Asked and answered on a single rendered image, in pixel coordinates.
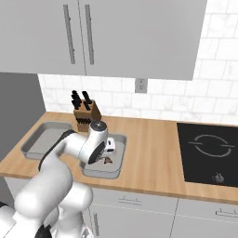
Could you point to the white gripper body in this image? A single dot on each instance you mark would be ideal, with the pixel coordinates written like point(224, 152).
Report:
point(108, 148)

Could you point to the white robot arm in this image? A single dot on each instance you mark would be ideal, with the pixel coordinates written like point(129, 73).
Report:
point(52, 182)

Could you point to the grey tupperware tray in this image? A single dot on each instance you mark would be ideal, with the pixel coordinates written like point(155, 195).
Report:
point(40, 139)
point(116, 159)

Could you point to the wooden knife block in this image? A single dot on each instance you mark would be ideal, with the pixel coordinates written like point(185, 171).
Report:
point(89, 116)

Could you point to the grey drawer front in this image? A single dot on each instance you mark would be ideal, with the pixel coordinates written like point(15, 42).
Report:
point(155, 203)
point(201, 210)

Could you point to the grey base cupboard door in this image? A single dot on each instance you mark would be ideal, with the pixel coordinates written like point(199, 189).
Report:
point(207, 229)
point(133, 224)

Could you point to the dark grey tall panel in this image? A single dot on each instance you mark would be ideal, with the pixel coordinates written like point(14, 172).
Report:
point(20, 114)

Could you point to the black hob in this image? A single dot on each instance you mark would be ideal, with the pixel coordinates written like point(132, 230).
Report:
point(207, 155)

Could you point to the grey wall socket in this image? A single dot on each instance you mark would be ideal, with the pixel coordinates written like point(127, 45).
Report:
point(141, 85)

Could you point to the grey wall cupboard door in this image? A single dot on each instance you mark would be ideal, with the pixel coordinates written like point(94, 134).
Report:
point(142, 37)
point(34, 34)

